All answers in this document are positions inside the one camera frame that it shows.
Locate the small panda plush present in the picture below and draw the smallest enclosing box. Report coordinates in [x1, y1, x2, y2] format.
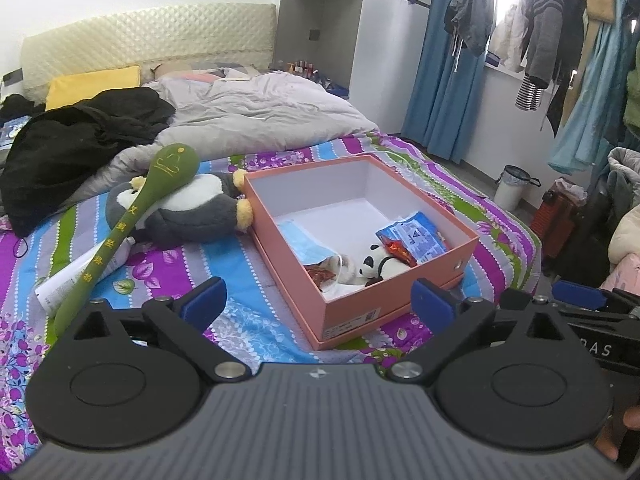
[357, 242, 411, 281]

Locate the pink printed cloth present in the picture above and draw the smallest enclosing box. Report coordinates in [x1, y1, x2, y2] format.
[597, 252, 640, 293]

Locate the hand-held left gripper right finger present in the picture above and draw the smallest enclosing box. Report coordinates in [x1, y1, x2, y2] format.
[387, 278, 591, 383]

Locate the cream quilted headboard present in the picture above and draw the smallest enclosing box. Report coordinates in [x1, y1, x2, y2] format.
[20, 2, 278, 103]

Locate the orange cardboard box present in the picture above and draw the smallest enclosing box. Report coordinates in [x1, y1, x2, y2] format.
[242, 155, 481, 352]

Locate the row of small bottles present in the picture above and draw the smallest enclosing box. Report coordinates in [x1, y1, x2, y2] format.
[277, 59, 331, 83]

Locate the black clothing pile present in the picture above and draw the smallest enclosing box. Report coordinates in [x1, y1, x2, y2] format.
[0, 86, 176, 238]

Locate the red snack packet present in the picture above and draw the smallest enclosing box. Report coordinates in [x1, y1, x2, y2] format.
[304, 257, 346, 293]
[382, 240, 418, 268]

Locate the blue snack packet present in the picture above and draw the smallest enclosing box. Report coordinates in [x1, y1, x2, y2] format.
[375, 211, 451, 266]

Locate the red suitcase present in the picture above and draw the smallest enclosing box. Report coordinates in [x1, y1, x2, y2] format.
[530, 176, 588, 246]

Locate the green plush hammer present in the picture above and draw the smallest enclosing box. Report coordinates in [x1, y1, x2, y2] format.
[52, 143, 202, 337]

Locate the blue face mask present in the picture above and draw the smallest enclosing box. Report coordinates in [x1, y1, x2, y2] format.
[275, 217, 341, 266]

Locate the blue curtain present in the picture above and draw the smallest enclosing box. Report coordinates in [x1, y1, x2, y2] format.
[402, 0, 496, 163]

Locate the pink pillow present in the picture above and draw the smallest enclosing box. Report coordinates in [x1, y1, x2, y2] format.
[152, 59, 261, 81]

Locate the white hanging jacket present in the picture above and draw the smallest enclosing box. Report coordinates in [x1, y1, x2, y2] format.
[492, 2, 533, 73]

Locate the light blue hanging garment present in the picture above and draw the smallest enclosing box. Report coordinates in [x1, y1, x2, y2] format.
[547, 10, 640, 176]

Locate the grey duvet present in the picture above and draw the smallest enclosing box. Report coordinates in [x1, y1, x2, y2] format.
[65, 67, 380, 206]

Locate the grey penguin plush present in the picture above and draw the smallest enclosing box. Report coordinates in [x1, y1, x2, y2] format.
[105, 169, 256, 250]

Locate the white tube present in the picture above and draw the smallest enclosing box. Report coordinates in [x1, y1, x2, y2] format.
[35, 237, 136, 317]

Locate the translucent white toy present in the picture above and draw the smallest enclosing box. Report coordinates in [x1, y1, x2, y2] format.
[330, 254, 366, 283]

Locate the grey striped hanging jacket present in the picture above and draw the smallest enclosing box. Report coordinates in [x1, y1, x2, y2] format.
[515, 0, 586, 111]

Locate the white trash bin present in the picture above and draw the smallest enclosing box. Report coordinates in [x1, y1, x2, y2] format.
[492, 165, 542, 213]

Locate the person's right hand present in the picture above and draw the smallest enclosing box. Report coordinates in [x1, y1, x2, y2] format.
[597, 400, 640, 463]

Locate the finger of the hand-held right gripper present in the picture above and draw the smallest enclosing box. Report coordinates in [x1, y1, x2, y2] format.
[501, 287, 533, 311]
[552, 280, 640, 321]

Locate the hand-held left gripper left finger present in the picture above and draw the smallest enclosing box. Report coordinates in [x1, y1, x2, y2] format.
[70, 276, 253, 383]

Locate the yellow pillow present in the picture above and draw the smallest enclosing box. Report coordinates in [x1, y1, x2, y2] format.
[45, 65, 142, 111]

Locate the grey wardrobe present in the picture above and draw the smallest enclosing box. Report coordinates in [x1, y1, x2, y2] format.
[270, 0, 436, 136]

